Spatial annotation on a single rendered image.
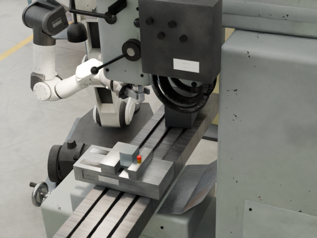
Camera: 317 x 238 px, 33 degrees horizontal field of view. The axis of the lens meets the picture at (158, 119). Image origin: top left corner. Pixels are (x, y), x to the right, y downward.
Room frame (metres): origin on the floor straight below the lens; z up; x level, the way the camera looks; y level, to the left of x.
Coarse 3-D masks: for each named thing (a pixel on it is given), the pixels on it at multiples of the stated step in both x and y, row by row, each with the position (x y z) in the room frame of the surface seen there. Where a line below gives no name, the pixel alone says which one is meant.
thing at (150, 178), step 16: (80, 160) 1.68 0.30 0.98; (96, 160) 1.67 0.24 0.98; (144, 160) 1.60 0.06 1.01; (160, 160) 1.65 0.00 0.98; (80, 176) 1.63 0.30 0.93; (96, 176) 1.61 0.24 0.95; (112, 176) 1.58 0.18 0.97; (128, 176) 1.55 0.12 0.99; (144, 176) 1.56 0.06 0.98; (160, 176) 1.55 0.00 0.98; (128, 192) 1.55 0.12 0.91; (144, 192) 1.53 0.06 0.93; (160, 192) 1.52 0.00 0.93
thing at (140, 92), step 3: (135, 90) 1.70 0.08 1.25; (138, 90) 1.70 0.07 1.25; (141, 90) 1.70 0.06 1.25; (138, 93) 1.70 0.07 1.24; (141, 93) 1.70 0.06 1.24; (141, 96) 1.70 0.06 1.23; (144, 96) 1.72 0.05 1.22; (132, 99) 1.72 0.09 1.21; (138, 99) 1.70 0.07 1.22; (141, 99) 1.70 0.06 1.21; (144, 99) 1.72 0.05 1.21
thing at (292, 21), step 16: (224, 0) 1.48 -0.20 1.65; (240, 0) 1.46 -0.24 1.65; (256, 0) 1.44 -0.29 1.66; (272, 0) 1.42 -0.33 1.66; (288, 0) 1.40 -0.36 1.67; (304, 0) 1.39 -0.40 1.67; (224, 16) 1.48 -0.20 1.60; (240, 16) 1.46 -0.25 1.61; (256, 16) 1.44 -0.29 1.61; (272, 16) 1.42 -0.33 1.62; (288, 16) 1.40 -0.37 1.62; (304, 16) 1.38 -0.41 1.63; (272, 32) 1.42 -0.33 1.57; (288, 32) 1.40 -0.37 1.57; (304, 32) 1.38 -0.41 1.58
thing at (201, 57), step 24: (144, 0) 1.30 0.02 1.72; (168, 0) 1.27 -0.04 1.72; (192, 0) 1.26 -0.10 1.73; (216, 0) 1.26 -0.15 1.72; (144, 24) 1.30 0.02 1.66; (168, 24) 1.26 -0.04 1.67; (192, 24) 1.24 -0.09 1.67; (216, 24) 1.24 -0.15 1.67; (144, 48) 1.30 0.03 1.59; (168, 48) 1.27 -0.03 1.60; (192, 48) 1.24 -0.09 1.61; (216, 48) 1.25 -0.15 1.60; (144, 72) 1.30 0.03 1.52; (168, 72) 1.27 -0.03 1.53; (192, 72) 1.24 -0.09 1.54; (216, 72) 1.25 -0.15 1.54
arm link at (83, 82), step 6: (90, 60) 1.89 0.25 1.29; (96, 60) 1.87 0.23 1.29; (78, 66) 1.91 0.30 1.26; (84, 66) 1.89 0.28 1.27; (90, 66) 1.87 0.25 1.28; (96, 66) 1.85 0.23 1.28; (78, 72) 1.88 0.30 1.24; (84, 72) 1.86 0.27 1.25; (90, 72) 1.85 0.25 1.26; (78, 78) 1.87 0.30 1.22; (84, 78) 1.86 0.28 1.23; (78, 84) 1.88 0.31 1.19; (84, 84) 1.89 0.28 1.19; (90, 84) 1.92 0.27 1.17
